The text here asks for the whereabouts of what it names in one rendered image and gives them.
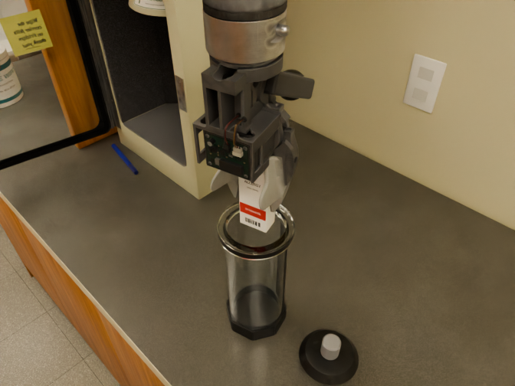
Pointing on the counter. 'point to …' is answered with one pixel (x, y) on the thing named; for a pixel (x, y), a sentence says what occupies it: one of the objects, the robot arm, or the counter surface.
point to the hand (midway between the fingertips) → (257, 192)
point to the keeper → (181, 93)
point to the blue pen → (125, 158)
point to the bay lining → (136, 57)
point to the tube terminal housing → (196, 57)
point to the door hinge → (100, 62)
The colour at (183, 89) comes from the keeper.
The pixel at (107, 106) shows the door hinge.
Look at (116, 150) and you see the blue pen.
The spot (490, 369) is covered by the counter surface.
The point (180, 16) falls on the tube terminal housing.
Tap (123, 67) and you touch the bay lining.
